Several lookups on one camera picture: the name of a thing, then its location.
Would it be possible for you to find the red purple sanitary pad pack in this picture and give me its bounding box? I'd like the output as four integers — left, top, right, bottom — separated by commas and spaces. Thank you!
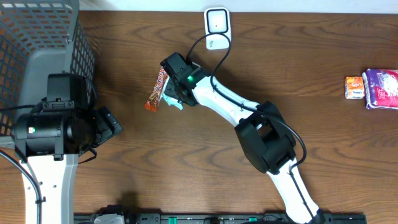
362, 68, 397, 110

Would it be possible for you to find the dark grey plastic basket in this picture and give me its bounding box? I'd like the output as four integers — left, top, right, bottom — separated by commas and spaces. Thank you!
1, 0, 95, 148

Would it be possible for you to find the small orange tissue pack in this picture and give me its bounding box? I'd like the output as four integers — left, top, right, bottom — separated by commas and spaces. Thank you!
345, 77, 365, 100

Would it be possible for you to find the teal green wipes pack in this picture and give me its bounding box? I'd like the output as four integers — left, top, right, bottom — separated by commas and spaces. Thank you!
162, 77, 183, 110

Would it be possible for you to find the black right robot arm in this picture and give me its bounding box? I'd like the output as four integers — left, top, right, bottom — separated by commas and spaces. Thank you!
160, 52, 325, 223

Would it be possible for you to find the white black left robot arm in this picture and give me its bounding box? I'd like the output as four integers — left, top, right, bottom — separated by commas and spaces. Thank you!
11, 73, 122, 223

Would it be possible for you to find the white barcode scanner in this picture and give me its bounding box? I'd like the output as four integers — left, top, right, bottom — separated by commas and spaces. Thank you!
204, 7, 231, 50

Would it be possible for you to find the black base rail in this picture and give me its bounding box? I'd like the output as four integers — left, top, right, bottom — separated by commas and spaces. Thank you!
73, 205, 368, 224

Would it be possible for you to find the red Top chocolate bar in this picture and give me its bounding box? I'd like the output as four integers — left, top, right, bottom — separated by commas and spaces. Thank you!
144, 67, 169, 112

